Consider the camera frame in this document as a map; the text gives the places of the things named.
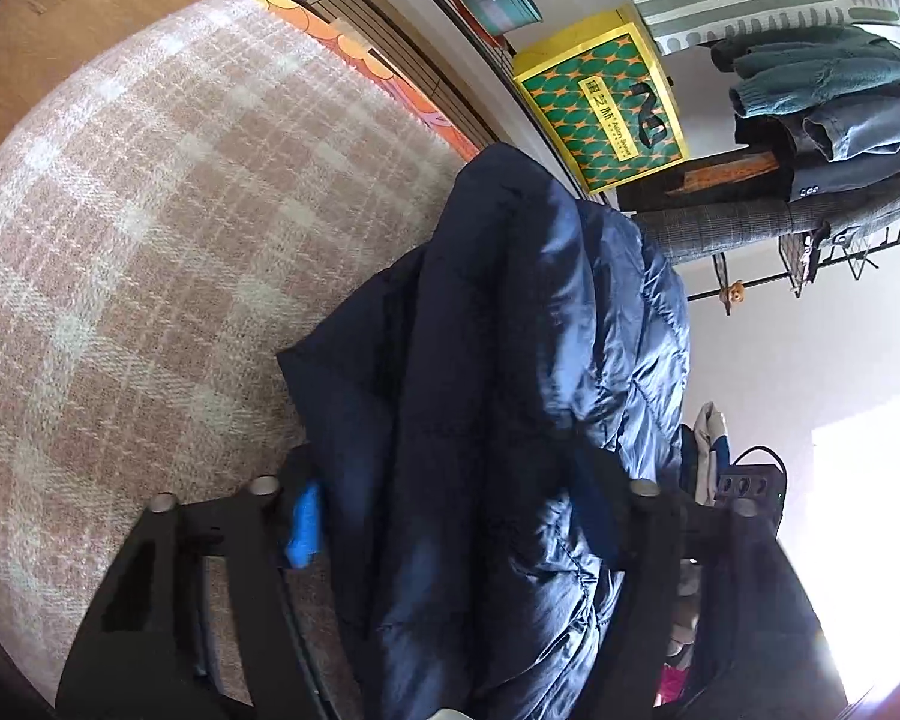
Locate navy blue puffer jacket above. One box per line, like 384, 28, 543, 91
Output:
278, 143, 689, 718

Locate black metal clothes rack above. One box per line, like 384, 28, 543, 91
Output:
284, 0, 900, 317

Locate folded clothes on shelf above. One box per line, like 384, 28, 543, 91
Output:
777, 223, 832, 299

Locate pink plaid bed blanket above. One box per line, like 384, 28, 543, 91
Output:
0, 0, 475, 699

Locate small brown teddy bear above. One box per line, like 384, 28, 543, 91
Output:
720, 280, 746, 316

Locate yellow green patterned storage box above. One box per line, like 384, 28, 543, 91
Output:
512, 5, 689, 195

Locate black hanging blazer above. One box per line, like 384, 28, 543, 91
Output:
735, 115, 900, 202

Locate teal knit hanging sweater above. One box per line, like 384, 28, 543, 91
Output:
710, 26, 900, 119

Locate blue denim hanging jacket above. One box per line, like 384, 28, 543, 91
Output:
798, 85, 900, 163

